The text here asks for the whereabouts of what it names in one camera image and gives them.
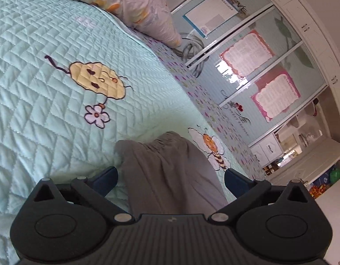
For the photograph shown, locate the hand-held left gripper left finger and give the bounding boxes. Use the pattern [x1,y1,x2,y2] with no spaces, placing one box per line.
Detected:
[34,166,136,225]

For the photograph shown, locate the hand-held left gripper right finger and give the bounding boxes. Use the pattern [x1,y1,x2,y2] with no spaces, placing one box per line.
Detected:
[208,168,311,225]

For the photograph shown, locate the grey pants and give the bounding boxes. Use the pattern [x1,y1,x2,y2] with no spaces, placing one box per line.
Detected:
[115,131,228,216]

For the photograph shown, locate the white drawer cabinet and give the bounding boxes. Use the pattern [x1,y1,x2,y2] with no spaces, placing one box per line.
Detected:
[250,135,285,169]

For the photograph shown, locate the white door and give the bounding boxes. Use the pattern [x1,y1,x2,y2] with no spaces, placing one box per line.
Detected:
[269,141,340,188]

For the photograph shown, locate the white wardrobe with sliding doors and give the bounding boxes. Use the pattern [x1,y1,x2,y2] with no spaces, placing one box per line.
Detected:
[159,0,340,177]

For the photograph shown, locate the orange gift boxes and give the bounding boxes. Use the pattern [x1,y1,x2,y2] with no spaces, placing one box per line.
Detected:
[308,184,329,198]

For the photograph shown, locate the blue bag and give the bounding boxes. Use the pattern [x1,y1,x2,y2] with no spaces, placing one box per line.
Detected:
[317,174,334,189]

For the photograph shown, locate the quilted bee-print bedspread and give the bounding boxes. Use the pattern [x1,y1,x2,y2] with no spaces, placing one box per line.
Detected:
[0,0,270,265]

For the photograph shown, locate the green bag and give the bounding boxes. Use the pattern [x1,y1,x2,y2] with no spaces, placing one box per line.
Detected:
[328,167,340,184]

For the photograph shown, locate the floral pillow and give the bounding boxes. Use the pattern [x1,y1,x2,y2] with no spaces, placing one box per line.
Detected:
[10,0,184,47]

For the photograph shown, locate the pink-bordered wall poster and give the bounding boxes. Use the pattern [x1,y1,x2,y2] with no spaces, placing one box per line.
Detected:
[250,73,301,122]

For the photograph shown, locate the orange-bordered wall poster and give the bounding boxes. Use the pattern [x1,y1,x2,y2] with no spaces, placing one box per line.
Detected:
[219,30,275,78]

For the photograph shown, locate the blue-bordered wall poster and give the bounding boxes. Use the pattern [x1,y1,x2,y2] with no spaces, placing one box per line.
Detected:
[182,0,239,38]

